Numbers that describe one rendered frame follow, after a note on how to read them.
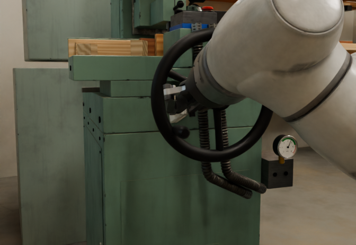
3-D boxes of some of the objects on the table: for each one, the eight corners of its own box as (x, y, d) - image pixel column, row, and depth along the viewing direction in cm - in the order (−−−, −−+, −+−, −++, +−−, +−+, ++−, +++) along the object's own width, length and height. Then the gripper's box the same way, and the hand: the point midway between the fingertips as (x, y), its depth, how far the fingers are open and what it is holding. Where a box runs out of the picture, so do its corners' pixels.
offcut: (83, 57, 104) (83, 44, 104) (97, 57, 103) (97, 44, 103) (77, 56, 101) (76, 43, 101) (91, 56, 100) (90, 43, 100)
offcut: (130, 55, 97) (130, 40, 96) (136, 56, 100) (135, 41, 100) (142, 55, 96) (142, 40, 96) (148, 56, 99) (147, 41, 99)
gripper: (257, 51, 57) (201, 96, 79) (174, 50, 53) (138, 98, 75) (266, 100, 56) (205, 132, 78) (179, 103, 52) (142, 136, 74)
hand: (178, 111), depth 73 cm, fingers closed
